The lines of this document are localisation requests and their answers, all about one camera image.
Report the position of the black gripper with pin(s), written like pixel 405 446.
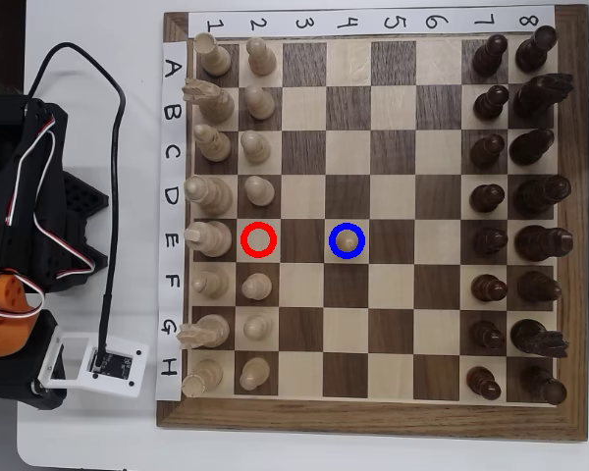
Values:
pixel 17 390

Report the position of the light wooden pawn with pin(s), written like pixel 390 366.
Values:
pixel 346 241
pixel 253 374
pixel 256 287
pixel 261 59
pixel 256 327
pixel 260 104
pixel 259 191
pixel 255 147

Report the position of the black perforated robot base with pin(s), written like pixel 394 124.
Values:
pixel 83 198

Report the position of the light wooden rook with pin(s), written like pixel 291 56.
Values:
pixel 203 378
pixel 215 58

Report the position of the light wooden knight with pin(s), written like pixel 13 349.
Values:
pixel 216 104
pixel 211 329

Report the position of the light wooden bishop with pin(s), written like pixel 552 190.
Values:
pixel 211 283
pixel 213 144

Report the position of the light wooden king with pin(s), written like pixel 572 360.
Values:
pixel 211 239

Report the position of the light wooden queen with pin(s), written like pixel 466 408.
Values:
pixel 211 195

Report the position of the white paper strip with letters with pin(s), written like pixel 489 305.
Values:
pixel 176 132

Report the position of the wooden chessboard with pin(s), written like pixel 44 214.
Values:
pixel 392 196

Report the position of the white paper strip with numbers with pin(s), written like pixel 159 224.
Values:
pixel 275 22

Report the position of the dark wooden pawn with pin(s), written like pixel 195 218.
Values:
pixel 486 152
pixel 490 104
pixel 490 242
pixel 488 56
pixel 483 382
pixel 487 198
pixel 487 335
pixel 489 288

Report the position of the dark wooden knight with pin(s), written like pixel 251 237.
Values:
pixel 532 336
pixel 540 95

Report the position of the dark wooden rook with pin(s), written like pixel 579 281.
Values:
pixel 542 383
pixel 535 51

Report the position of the dark wooden bishop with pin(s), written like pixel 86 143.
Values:
pixel 539 287
pixel 530 147

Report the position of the dark wooden king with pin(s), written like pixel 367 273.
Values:
pixel 540 243

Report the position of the dark wooden queen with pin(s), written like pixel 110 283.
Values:
pixel 540 194

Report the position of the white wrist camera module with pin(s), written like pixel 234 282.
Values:
pixel 140 375

